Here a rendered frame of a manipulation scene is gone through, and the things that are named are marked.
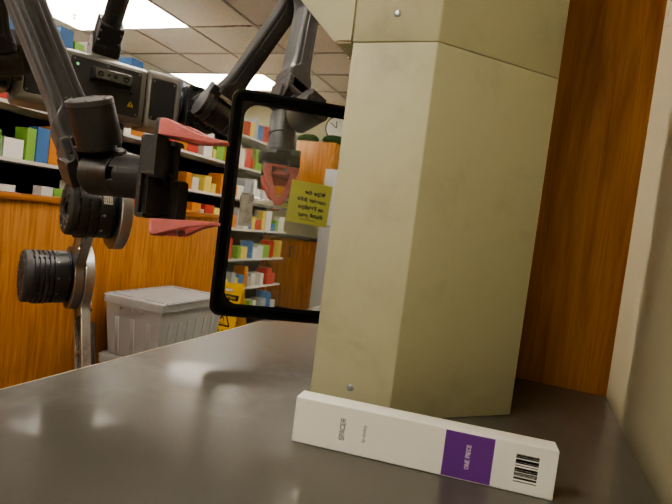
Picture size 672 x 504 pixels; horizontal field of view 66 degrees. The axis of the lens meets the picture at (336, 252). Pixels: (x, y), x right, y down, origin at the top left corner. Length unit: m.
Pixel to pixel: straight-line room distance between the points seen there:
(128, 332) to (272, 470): 2.51
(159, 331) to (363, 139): 2.30
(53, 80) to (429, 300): 0.59
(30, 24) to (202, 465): 0.64
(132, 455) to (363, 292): 0.32
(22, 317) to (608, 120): 2.56
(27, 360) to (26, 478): 2.45
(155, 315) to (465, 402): 2.28
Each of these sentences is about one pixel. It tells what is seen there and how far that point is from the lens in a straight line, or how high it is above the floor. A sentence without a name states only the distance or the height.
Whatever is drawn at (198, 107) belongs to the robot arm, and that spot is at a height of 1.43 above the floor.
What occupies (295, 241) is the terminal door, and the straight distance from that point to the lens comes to 0.94.
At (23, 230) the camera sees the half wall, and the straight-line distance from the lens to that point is 2.80.
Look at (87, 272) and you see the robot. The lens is 1.91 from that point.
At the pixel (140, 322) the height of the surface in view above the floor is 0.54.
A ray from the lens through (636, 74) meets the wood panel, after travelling 1.05.
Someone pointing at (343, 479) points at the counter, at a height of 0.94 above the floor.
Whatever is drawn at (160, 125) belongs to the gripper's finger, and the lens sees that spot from 0.66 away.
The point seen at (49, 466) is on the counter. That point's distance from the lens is 0.54.
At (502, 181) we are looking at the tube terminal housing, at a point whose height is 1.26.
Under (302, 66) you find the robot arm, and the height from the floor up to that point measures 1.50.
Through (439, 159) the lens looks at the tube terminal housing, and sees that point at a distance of 0.66.
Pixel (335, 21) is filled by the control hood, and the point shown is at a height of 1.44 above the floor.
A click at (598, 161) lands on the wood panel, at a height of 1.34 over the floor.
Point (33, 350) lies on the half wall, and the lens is 2.97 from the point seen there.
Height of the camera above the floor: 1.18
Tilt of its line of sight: 3 degrees down
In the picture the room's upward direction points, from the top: 7 degrees clockwise
